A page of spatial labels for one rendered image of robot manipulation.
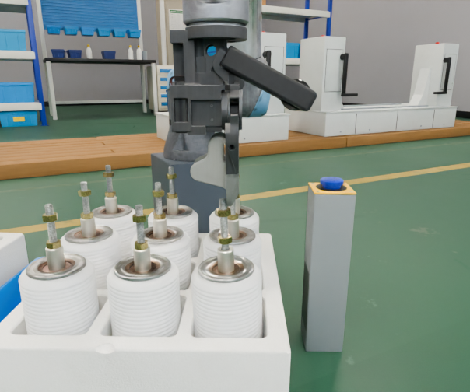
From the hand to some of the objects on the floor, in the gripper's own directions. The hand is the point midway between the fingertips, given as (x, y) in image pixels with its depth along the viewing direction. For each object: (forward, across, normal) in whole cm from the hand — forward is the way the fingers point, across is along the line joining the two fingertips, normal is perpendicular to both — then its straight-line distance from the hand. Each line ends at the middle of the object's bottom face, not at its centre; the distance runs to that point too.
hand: (234, 195), depth 51 cm
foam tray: (+35, -12, -12) cm, 39 cm away
